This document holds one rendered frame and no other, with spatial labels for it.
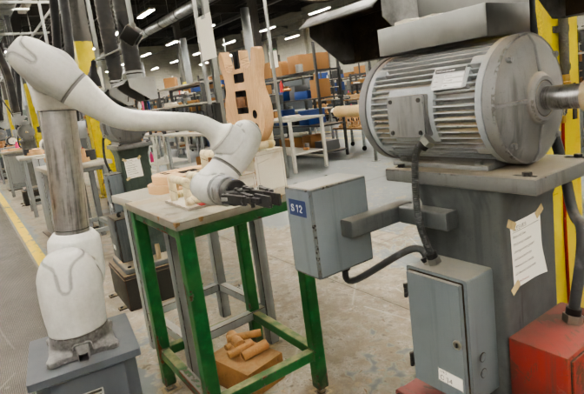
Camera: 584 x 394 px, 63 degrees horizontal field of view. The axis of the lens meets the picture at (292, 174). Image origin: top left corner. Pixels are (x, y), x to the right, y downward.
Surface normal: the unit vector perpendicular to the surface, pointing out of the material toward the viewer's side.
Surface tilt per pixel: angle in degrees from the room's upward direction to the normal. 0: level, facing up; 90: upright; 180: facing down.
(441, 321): 90
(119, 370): 90
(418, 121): 90
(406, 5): 90
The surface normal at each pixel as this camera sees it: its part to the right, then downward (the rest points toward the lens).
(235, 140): 0.34, -0.13
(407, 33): -0.81, 0.20
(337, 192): 0.57, 0.07
